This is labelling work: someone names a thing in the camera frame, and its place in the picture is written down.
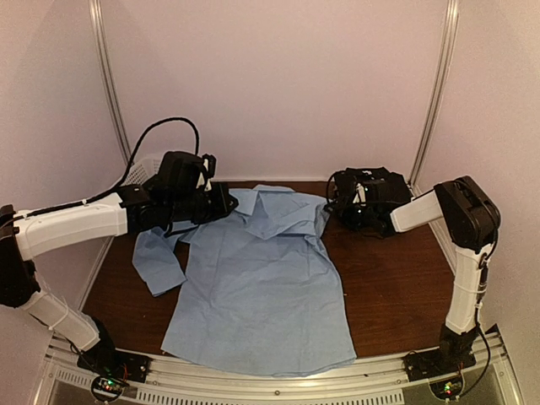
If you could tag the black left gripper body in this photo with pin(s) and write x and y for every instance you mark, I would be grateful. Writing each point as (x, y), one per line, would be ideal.
(202, 212)

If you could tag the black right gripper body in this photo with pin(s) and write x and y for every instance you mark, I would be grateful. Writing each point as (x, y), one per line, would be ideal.
(354, 218)

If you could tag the light blue long sleeve shirt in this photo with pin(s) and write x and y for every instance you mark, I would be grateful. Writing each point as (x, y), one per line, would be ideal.
(259, 294)

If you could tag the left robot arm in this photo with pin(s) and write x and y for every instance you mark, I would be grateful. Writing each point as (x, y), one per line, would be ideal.
(182, 189)

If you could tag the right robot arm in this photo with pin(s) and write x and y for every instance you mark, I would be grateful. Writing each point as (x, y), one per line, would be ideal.
(472, 221)

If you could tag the black folded polo shirt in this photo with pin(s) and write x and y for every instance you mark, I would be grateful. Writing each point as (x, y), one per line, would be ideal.
(394, 189)

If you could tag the white plastic mesh basket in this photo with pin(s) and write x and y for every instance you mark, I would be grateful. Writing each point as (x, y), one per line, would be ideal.
(143, 169)

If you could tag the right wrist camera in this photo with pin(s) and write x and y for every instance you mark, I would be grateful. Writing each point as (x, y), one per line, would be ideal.
(366, 191)

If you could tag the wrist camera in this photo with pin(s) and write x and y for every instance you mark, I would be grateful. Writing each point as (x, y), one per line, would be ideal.
(366, 191)
(206, 172)

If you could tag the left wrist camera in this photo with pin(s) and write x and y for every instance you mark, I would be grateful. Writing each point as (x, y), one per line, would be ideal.
(206, 172)

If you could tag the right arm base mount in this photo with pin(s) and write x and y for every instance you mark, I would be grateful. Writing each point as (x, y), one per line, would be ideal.
(443, 367)

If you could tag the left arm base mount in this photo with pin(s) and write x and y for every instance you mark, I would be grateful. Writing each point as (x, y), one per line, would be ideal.
(111, 383)

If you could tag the right aluminium frame post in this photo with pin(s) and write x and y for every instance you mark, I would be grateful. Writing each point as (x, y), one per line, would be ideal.
(447, 47)

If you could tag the aluminium frame post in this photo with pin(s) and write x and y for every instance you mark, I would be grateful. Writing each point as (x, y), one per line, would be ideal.
(107, 77)
(447, 47)

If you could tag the left aluminium frame post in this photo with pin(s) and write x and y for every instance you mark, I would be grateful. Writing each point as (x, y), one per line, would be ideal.
(107, 77)

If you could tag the front aluminium rail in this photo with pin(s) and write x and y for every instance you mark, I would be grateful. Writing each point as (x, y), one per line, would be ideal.
(375, 380)

